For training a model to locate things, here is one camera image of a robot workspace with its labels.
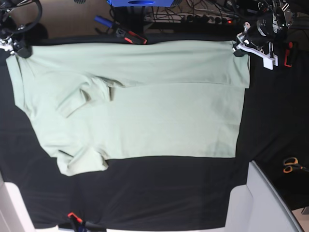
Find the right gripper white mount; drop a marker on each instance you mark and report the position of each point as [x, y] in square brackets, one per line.
[14, 43]

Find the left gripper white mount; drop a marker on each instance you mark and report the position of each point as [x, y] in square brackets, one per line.
[257, 38]

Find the light green T-shirt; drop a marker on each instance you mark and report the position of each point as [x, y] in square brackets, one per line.
[92, 102]

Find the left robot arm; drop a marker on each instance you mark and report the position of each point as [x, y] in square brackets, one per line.
[281, 10]

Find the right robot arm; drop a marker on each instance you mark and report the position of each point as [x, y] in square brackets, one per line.
[18, 19]

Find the red clamp right edge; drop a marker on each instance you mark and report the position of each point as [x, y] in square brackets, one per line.
[290, 54]

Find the red clamp edge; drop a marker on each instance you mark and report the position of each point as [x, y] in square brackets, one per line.
[74, 218]
[290, 54]

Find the white power strip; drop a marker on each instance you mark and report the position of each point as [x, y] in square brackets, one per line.
[207, 19]

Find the black table cloth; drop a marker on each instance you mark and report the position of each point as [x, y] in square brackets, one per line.
[167, 193]

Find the blue box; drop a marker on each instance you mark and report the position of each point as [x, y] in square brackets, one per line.
[146, 3]

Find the red black clamp top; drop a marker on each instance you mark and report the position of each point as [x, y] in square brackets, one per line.
[130, 36]

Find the grey white chair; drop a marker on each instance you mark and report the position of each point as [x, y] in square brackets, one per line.
[257, 207]

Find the white furniture left corner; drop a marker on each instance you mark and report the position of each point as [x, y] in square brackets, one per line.
[14, 216]

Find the red clamp bottom edge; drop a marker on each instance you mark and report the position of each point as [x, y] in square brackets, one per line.
[74, 218]

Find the blue handled tool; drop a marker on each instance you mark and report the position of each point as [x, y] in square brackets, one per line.
[103, 21]

